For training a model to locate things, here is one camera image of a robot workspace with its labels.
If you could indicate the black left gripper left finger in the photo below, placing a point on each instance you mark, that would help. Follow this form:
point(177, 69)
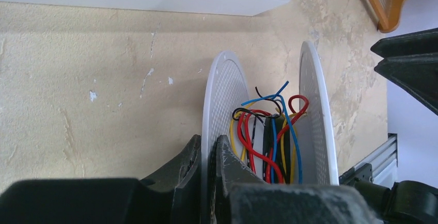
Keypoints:
point(168, 195)

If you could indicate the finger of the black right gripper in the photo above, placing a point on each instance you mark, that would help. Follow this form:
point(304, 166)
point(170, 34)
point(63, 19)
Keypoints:
point(418, 43)
point(415, 74)

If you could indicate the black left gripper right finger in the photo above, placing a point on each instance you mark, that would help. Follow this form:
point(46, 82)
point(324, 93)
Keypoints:
point(241, 197)

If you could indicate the white filament spool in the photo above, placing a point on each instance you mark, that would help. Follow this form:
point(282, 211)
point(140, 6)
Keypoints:
point(227, 88)

